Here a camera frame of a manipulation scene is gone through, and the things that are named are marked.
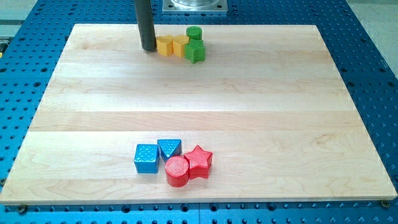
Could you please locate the blue triangle block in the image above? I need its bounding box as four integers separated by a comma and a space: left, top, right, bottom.
157, 139, 182, 162

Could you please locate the red star block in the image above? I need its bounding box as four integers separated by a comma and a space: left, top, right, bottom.
183, 145, 213, 180

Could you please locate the red cylinder block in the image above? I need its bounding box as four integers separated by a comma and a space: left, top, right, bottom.
165, 156, 190, 187

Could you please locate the green star block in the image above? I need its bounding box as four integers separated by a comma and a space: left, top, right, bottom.
184, 39, 205, 63

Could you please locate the blue cube block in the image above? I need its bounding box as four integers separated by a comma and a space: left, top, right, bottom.
134, 144, 160, 174

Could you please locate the light wooden board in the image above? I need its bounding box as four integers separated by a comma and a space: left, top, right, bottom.
1, 24, 397, 205

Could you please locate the yellow hexagon block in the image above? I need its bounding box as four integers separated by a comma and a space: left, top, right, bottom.
173, 34, 190, 57

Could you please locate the yellow heart block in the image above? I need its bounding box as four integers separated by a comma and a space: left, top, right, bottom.
156, 35, 174, 56

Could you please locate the green cylinder block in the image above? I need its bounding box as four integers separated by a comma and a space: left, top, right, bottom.
186, 26, 203, 40

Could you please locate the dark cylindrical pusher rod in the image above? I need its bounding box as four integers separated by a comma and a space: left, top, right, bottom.
134, 0, 157, 52

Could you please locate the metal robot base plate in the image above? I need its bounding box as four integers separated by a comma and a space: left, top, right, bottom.
162, 0, 228, 12

